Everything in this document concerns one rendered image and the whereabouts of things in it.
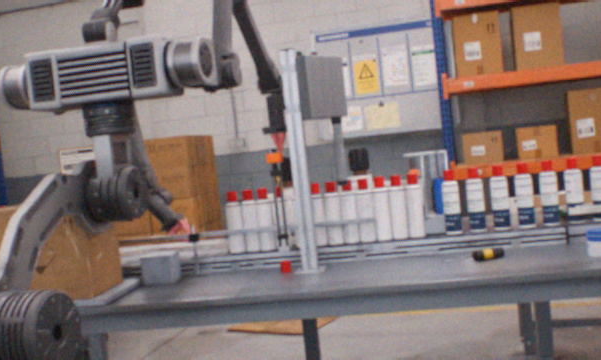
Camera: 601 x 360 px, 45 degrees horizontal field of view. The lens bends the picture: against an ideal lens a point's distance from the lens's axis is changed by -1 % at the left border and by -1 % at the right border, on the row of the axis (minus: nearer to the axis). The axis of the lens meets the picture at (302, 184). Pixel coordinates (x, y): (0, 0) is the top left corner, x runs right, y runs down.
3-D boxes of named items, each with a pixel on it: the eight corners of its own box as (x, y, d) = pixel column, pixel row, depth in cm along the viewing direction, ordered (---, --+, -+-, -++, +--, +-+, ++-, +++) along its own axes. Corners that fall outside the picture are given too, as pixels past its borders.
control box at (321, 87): (348, 116, 226) (342, 55, 225) (312, 118, 214) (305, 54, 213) (324, 119, 233) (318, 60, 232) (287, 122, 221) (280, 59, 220)
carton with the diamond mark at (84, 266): (123, 281, 223) (113, 195, 222) (93, 298, 200) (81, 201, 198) (32, 289, 227) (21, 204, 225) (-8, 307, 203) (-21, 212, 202)
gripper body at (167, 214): (185, 216, 246) (170, 200, 246) (176, 219, 236) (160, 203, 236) (173, 229, 247) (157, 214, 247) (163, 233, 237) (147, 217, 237)
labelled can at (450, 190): (462, 232, 231) (455, 168, 230) (463, 234, 226) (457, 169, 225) (445, 234, 232) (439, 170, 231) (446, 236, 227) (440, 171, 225)
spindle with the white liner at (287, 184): (305, 234, 268) (297, 154, 267) (302, 238, 260) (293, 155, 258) (281, 237, 270) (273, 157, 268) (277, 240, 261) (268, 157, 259)
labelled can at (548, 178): (558, 224, 227) (553, 159, 225) (562, 226, 221) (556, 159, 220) (541, 225, 227) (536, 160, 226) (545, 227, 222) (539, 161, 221)
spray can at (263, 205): (278, 249, 238) (272, 187, 237) (272, 251, 234) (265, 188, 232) (264, 249, 240) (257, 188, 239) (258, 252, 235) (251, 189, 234)
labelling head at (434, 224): (452, 227, 244) (445, 151, 243) (455, 232, 231) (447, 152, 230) (410, 230, 246) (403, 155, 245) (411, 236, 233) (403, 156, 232)
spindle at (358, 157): (376, 216, 296) (369, 146, 295) (375, 218, 287) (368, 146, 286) (354, 218, 298) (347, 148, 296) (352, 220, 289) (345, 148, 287)
